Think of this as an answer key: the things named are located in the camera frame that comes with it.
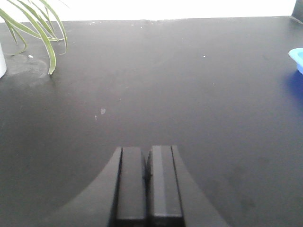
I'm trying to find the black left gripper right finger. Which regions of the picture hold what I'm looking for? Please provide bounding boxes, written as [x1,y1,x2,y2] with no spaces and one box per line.
[147,145,228,227]

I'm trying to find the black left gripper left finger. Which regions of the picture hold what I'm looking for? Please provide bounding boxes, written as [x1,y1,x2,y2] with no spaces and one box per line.
[38,147,146,227]

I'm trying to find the blue plastic tray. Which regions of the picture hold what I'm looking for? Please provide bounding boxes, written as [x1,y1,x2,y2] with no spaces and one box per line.
[288,48,303,74]

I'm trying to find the white plant pot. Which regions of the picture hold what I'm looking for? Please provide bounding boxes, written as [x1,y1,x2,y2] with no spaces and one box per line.
[0,44,7,78]

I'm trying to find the green spider plant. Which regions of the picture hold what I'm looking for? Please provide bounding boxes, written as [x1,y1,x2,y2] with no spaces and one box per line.
[0,0,68,75]

